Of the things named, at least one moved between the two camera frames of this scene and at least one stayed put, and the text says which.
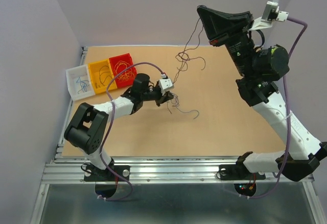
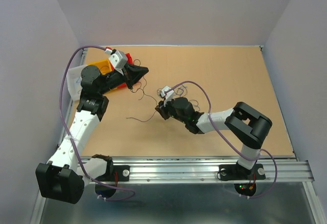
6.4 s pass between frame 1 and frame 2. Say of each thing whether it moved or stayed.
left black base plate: stayed
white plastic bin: stayed
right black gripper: moved
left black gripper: moved
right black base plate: stayed
